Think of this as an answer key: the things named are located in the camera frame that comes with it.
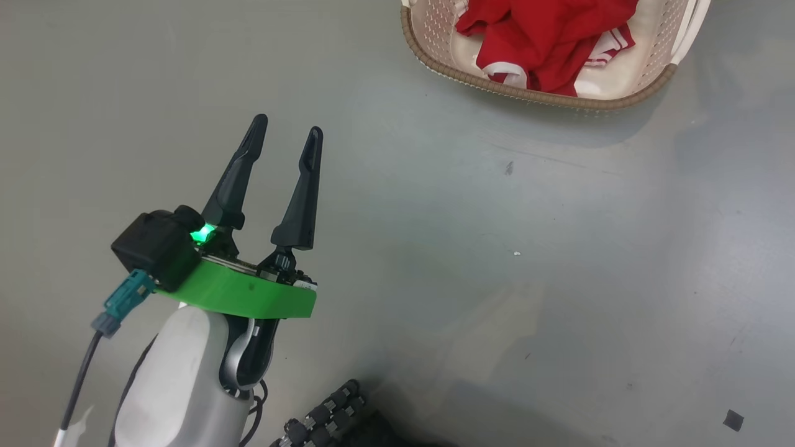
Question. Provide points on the red jersey with white trim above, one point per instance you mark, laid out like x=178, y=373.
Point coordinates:
x=534, y=37

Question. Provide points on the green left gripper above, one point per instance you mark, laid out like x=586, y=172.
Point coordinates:
x=248, y=295

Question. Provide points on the cream perforated laundry basket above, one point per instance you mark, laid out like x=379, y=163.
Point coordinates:
x=658, y=62

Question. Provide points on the small black tape square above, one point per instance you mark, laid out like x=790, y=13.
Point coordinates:
x=733, y=420

